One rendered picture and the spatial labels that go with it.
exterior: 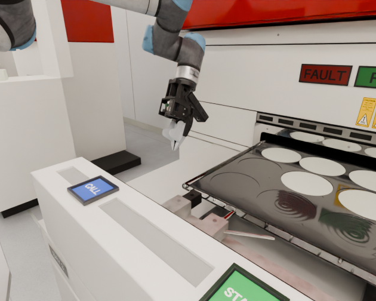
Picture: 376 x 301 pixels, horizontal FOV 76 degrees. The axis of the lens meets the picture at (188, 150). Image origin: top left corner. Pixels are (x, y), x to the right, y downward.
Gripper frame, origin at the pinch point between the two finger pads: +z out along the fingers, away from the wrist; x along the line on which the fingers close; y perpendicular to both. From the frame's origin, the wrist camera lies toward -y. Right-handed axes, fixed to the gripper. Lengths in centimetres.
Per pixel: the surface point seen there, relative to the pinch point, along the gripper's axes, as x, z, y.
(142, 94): -263, -87, -119
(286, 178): 34.5, 3.3, -4.5
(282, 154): 27.5, -3.3, -13.9
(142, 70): -251, -116, -105
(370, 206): 49, 5, -8
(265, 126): 17.8, -12.2, -19.1
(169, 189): 9.5, 12.0, 6.8
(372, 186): 47.6, 1.2, -14.9
